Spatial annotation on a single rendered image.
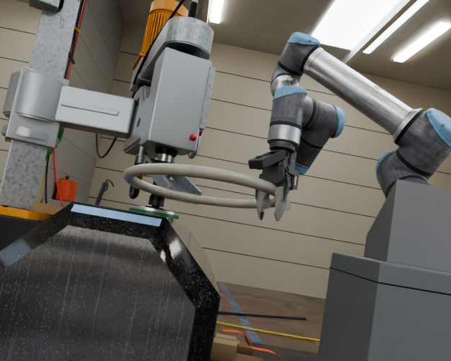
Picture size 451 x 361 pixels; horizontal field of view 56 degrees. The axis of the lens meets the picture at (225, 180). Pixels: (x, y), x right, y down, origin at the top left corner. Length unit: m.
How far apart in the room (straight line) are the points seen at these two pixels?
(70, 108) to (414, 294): 2.02
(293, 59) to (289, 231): 5.71
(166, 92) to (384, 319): 1.21
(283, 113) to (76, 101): 1.66
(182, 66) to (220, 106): 5.46
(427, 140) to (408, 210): 0.26
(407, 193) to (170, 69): 1.08
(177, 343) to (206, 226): 5.59
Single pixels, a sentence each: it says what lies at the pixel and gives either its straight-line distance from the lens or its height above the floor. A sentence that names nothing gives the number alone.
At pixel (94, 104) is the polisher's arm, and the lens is 2.59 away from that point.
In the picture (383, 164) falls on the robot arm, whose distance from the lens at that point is 1.70.
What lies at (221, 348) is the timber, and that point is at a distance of 2.70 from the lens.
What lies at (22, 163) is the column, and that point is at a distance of 2.64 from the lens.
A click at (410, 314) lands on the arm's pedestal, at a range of 1.36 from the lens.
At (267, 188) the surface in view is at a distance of 1.11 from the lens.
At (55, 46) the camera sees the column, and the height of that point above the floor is 1.73.
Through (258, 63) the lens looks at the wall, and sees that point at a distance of 7.69.
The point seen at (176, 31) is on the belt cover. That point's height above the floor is 1.67.
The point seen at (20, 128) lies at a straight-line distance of 2.61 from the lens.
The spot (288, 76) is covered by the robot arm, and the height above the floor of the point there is 1.50.
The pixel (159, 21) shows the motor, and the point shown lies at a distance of 2.71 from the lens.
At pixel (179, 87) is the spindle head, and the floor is 1.43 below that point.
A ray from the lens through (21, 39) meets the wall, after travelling 8.14.
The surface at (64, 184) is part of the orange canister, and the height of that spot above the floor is 1.05.
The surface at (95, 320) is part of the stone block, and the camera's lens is 1.60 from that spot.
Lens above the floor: 0.87
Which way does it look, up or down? 6 degrees up
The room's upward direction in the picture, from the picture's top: 10 degrees clockwise
